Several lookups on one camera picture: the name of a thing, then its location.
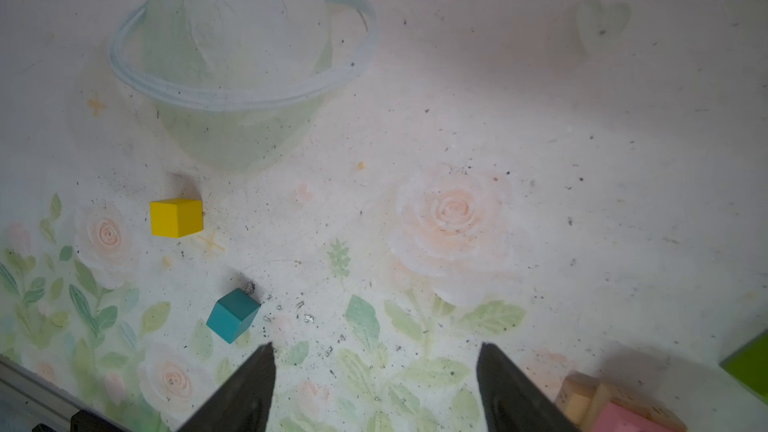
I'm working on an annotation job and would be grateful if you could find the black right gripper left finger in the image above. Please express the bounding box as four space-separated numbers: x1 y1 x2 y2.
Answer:
178 343 277 432

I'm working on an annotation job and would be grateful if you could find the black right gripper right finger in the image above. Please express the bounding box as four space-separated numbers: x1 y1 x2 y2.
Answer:
476 343 579 432

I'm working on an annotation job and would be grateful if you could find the natural wood block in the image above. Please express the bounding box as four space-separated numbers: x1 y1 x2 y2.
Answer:
554 372 599 427
580 382 689 431

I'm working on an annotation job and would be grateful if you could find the teal small cube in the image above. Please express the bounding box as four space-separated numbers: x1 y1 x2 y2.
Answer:
206 289 261 344

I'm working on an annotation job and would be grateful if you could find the pink wood block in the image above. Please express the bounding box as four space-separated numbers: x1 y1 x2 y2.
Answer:
591 403 671 432

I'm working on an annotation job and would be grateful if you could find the yellow small cube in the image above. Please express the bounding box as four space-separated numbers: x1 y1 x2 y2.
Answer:
150 198 204 238

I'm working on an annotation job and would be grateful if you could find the green wood block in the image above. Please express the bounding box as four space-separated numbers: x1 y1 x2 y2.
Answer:
720 330 768 404

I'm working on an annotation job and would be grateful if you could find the aluminium front rail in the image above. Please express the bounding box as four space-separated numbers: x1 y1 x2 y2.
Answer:
1 356 126 432

